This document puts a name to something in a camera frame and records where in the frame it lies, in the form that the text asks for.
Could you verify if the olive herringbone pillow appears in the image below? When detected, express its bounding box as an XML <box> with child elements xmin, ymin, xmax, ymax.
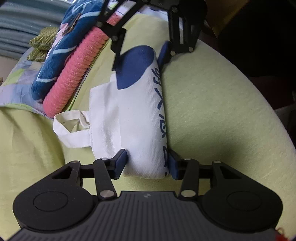
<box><xmin>27</xmin><ymin>27</ymin><xmax>59</xmax><ymax>62</ymax></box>

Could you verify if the light floral bedsheet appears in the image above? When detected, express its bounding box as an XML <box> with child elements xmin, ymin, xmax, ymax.
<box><xmin>0</xmin><ymin>47</ymin><xmax>48</xmax><ymax>118</ymax></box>

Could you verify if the pink ribbed rolled towel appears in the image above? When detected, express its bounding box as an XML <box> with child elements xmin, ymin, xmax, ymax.
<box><xmin>43</xmin><ymin>26</ymin><xmax>109</xmax><ymax>118</ymax></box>

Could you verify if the blue patterned folded blanket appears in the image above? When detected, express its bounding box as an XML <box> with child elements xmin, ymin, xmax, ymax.
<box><xmin>31</xmin><ymin>1</ymin><xmax>104</xmax><ymax>102</ymax></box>

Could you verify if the white printed canvas shopping bag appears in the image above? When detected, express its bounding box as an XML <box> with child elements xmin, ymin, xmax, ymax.
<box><xmin>53</xmin><ymin>45</ymin><xmax>169</xmax><ymax>179</ymax></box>

